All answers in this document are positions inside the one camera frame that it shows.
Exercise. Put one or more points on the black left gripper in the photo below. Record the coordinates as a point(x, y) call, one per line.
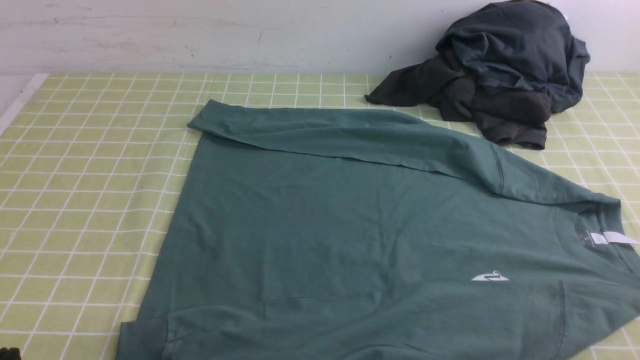
point(7, 353)

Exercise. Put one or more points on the green long-sleeve shirt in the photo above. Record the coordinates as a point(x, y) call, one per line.
point(344, 234)

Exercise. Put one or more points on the green checkered tablecloth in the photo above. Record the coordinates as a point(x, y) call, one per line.
point(92, 166)

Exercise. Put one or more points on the dark grey crumpled garment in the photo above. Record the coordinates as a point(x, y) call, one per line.
point(507, 68)

